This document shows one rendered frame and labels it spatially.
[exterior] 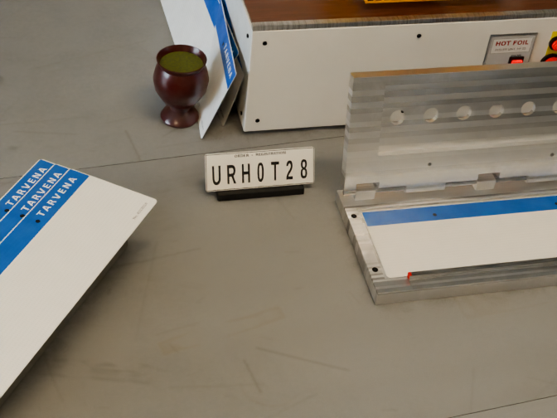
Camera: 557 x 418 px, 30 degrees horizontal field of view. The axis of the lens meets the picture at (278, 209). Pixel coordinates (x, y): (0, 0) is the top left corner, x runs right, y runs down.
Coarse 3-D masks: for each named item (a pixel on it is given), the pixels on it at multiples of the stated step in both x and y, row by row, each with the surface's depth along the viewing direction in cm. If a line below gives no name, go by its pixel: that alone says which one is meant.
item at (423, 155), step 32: (512, 64) 144; (544, 64) 144; (352, 96) 139; (384, 96) 141; (416, 96) 143; (448, 96) 144; (480, 96) 145; (512, 96) 146; (544, 96) 148; (352, 128) 142; (384, 128) 144; (416, 128) 145; (448, 128) 147; (480, 128) 148; (512, 128) 149; (544, 128) 150; (352, 160) 144; (384, 160) 146; (416, 160) 147; (448, 160) 148; (480, 160) 149; (512, 160) 151; (544, 160) 152
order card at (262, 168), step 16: (208, 160) 147; (224, 160) 147; (240, 160) 148; (256, 160) 149; (272, 160) 149; (288, 160) 150; (304, 160) 150; (208, 176) 148; (224, 176) 148; (240, 176) 149; (256, 176) 149; (272, 176) 150; (288, 176) 150; (304, 176) 151
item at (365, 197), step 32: (352, 192) 148; (384, 192) 150; (416, 192) 151; (448, 192) 152; (480, 192) 152; (512, 192) 153; (544, 192) 153; (352, 224) 144; (384, 288) 136; (416, 288) 136; (448, 288) 138; (480, 288) 139; (512, 288) 141
